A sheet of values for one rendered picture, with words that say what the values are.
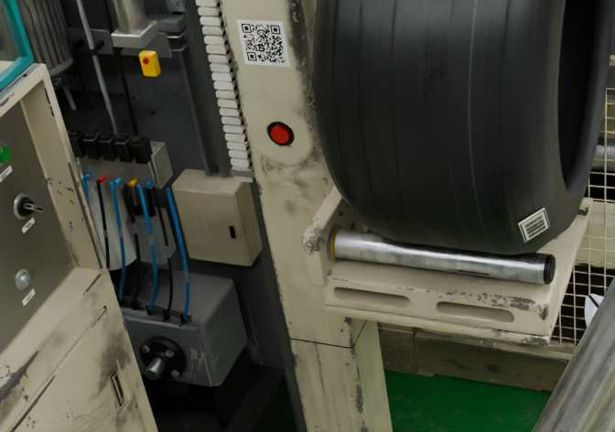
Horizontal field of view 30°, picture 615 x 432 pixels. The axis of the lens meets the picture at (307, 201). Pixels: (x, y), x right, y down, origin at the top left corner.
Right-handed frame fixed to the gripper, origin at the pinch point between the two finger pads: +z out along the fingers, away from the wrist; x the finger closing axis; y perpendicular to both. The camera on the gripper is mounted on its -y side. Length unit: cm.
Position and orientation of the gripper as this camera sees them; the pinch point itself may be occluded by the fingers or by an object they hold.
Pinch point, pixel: (595, 303)
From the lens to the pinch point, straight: 150.1
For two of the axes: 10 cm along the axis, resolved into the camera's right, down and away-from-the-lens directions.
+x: 8.5, -5.3, -0.4
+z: -5.0, -8.2, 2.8
